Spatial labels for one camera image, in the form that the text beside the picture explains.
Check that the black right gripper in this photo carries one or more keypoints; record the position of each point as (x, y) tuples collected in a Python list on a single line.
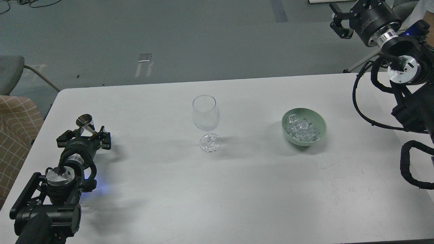
[(374, 18)]

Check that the pile of ice cubes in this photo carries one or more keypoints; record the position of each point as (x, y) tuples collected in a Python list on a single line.
[(301, 130)]

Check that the beige checked cushion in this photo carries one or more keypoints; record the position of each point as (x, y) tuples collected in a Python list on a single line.
[(20, 123)]

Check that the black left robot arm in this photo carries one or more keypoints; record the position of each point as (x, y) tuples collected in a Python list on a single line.
[(48, 209)]

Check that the clear wine glass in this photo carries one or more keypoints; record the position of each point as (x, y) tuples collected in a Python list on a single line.
[(206, 117)]

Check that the green bowl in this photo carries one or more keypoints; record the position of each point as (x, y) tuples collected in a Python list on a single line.
[(310, 115)]

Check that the white office chair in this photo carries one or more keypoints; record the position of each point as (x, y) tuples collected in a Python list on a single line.
[(403, 9)]

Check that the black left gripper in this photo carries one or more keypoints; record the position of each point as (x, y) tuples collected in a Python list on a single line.
[(86, 147)]

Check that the steel cocktail jigger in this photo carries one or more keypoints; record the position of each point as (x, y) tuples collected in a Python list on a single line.
[(85, 122)]

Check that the seated person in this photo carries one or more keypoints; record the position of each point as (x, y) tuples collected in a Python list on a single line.
[(420, 12)]

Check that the silver floor plate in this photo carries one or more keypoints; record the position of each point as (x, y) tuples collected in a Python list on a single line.
[(145, 57)]

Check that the grey chair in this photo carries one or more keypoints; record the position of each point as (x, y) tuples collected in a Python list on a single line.
[(11, 70)]

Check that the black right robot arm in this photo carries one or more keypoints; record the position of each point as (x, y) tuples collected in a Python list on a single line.
[(404, 66)]

